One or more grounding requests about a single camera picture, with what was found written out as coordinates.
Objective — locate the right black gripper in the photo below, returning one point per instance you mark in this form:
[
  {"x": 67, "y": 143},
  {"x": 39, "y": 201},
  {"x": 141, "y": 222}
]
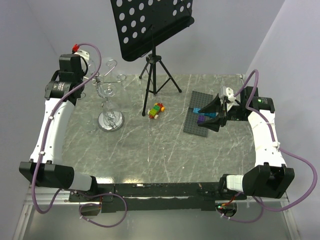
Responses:
[{"x": 214, "y": 124}]

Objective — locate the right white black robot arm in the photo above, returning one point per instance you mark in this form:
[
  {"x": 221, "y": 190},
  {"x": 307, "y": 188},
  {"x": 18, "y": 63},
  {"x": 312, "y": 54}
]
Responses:
[{"x": 270, "y": 177}]

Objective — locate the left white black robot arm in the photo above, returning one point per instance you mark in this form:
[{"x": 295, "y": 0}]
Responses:
[{"x": 45, "y": 168}]

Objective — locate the chrome wine glass rack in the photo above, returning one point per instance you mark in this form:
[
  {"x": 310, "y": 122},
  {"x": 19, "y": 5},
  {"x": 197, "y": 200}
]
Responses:
[{"x": 111, "y": 118}]

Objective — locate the clear glass beside rack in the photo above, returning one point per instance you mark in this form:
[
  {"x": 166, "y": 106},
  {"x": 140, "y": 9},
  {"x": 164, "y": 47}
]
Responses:
[{"x": 90, "y": 127}]

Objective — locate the purple lego brick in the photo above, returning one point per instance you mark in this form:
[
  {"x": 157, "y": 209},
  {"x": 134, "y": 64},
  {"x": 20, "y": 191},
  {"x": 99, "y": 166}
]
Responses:
[{"x": 200, "y": 120}]

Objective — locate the blue lego brick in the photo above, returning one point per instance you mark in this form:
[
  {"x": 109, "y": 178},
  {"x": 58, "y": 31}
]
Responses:
[{"x": 210, "y": 115}]

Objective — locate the grey lego baseplate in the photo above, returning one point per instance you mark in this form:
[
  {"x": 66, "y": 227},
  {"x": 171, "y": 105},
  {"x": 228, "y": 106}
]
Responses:
[{"x": 198, "y": 100}]

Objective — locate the colourful lego toy car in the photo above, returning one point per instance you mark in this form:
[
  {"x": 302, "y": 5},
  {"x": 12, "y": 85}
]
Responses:
[{"x": 154, "y": 112}]

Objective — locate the black perforated music stand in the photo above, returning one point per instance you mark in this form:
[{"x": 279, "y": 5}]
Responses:
[{"x": 142, "y": 25}]

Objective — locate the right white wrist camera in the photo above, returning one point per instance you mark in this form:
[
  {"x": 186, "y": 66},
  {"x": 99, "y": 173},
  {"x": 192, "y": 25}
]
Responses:
[{"x": 226, "y": 94}]

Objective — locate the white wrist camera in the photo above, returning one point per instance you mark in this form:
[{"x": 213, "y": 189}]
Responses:
[
  {"x": 84, "y": 54},
  {"x": 226, "y": 94}
]

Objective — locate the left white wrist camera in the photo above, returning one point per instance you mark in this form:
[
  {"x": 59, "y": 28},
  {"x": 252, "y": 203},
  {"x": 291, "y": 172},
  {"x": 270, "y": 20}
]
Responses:
[{"x": 84, "y": 54}]

